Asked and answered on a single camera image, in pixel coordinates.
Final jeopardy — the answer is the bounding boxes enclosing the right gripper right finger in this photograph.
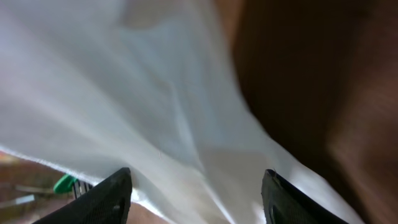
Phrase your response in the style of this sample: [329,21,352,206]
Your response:
[261,169,348,224]

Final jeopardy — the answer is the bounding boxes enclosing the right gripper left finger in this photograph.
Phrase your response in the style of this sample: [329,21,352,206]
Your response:
[34,167,132,224]

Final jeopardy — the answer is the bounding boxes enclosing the white t-shirt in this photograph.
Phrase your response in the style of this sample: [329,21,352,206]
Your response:
[1,0,361,223]

